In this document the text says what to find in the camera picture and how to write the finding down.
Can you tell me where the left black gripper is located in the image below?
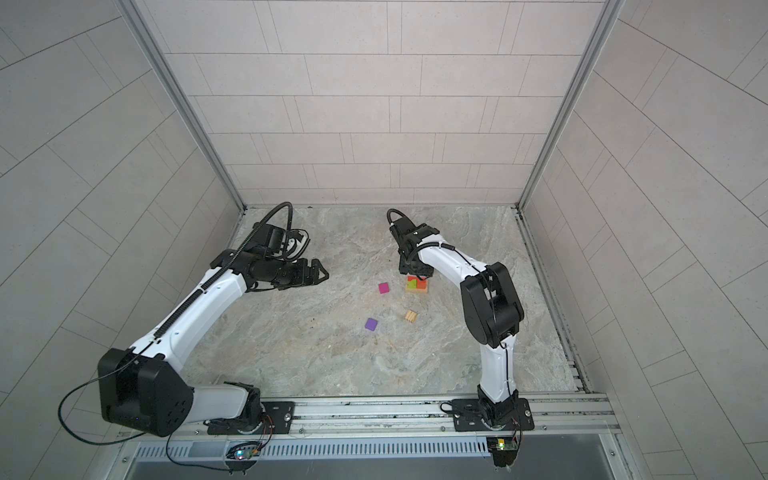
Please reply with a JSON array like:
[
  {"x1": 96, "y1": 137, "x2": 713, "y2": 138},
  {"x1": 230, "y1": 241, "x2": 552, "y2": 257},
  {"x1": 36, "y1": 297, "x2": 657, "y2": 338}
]
[{"x1": 263, "y1": 257, "x2": 332, "y2": 288}]

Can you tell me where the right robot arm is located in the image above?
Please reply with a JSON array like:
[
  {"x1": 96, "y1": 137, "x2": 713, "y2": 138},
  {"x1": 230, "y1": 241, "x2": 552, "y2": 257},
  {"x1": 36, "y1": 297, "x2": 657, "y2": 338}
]
[{"x1": 386, "y1": 208, "x2": 533, "y2": 431}]

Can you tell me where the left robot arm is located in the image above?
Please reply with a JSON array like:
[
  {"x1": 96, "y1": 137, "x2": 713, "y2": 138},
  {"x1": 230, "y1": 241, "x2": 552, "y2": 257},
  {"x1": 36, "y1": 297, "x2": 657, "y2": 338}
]
[{"x1": 97, "y1": 223, "x2": 329, "y2": 437}]

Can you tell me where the left circuit board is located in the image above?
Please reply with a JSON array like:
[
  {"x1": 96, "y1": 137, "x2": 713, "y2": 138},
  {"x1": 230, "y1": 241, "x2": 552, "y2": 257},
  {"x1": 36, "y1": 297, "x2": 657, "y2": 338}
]
[{"x1": 225, "y1": 441, "x2": 263, "y2": 461}]

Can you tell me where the circuit board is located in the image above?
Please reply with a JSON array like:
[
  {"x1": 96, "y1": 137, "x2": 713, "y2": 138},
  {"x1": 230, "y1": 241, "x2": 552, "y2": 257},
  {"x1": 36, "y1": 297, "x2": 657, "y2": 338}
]
[
  {"x1": 486, "y1": 437, "x2": 520, "y2": 454},
  {"x1": 225, "y1": 441, "x2": 263, "y2": 461}
]

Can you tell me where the right circuit board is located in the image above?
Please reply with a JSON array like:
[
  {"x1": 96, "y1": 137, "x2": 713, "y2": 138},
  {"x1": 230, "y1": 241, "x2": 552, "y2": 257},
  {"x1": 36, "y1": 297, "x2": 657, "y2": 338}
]
[{"x1": 486, "y1": 437, "x2": 520, "y2": 454}]

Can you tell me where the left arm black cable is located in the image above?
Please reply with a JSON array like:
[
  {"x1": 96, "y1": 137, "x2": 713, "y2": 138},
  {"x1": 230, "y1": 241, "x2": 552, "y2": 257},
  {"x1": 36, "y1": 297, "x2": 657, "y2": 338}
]
[{"x1": 57, "y1": 201, "x2": 312, "y2": 472}]

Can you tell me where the aluminium mounting rail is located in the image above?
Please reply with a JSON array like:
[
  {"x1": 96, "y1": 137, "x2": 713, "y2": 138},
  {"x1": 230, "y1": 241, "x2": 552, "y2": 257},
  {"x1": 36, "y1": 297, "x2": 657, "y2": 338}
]
[{"x1": 116, "y1": 392, "x2": 622, "y2": 445}]

